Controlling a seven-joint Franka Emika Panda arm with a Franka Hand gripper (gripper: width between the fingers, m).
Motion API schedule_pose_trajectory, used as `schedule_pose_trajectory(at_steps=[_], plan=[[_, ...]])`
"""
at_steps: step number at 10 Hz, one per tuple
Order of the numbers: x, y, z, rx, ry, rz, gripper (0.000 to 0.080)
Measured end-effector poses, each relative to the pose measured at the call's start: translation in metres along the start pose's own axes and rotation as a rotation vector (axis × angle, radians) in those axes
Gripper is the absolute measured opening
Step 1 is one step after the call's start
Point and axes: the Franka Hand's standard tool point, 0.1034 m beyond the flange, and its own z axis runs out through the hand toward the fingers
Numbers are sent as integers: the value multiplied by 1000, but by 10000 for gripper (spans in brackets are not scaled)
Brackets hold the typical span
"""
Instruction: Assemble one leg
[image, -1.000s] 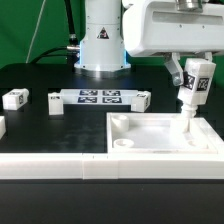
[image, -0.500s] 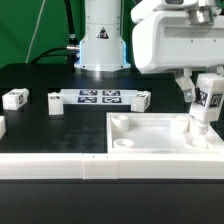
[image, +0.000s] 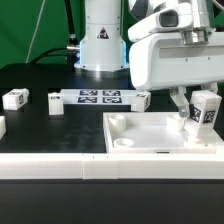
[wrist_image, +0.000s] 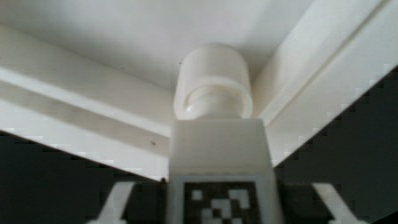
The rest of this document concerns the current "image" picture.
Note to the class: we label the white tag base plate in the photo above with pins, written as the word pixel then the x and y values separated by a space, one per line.
pixel 97 97

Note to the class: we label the white U-shaped obstacle fence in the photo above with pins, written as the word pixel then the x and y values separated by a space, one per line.
pixel 37 161

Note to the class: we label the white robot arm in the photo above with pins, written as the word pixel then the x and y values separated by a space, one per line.
pixel 103 50

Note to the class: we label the white square tabletop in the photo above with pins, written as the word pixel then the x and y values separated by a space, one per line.
pixel 154 132

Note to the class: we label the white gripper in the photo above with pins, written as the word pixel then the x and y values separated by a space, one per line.
pixel 162 61

